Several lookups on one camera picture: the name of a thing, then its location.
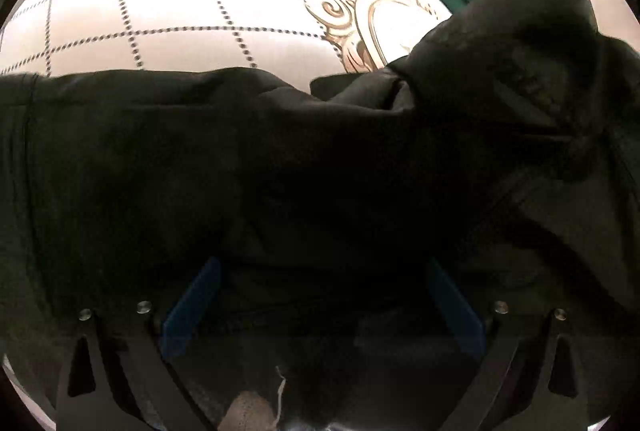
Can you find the black leather jacket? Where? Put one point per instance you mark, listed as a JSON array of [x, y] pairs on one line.
[[300, 171]]

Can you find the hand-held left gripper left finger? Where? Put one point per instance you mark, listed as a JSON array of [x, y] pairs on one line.
[[192, 306]]

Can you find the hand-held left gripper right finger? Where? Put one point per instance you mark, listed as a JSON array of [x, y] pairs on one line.
[[457, 311]]

